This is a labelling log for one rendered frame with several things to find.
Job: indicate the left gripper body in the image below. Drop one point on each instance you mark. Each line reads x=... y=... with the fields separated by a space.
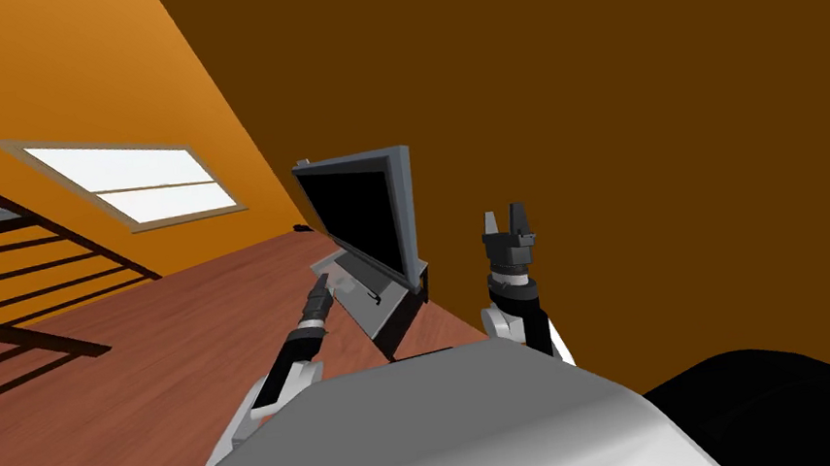
x=315 y=307

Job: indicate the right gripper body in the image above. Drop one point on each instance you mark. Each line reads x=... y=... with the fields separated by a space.
x=510 y=251

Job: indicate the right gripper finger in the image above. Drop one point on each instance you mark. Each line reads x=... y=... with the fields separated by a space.
x=491 y=223
x=519 y=219

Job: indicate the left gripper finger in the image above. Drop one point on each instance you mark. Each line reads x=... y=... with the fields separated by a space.
x=321 y=281

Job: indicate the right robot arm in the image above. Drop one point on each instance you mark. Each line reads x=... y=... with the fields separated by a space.
x=795 y=416

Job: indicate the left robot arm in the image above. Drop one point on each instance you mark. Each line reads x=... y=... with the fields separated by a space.
x=290 y=360

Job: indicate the grey drawer front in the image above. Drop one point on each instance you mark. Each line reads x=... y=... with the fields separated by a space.
x=360 y=298

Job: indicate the grey television with black screen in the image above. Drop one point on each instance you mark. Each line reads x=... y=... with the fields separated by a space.
x=362 y=215

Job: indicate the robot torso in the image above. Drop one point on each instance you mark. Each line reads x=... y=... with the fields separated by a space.
x=438 y=433

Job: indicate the window with wooden frame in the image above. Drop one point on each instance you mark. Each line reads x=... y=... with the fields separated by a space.
x=132 y=183

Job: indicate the dark brown bed frame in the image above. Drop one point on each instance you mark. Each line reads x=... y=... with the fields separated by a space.
x=17 y=309

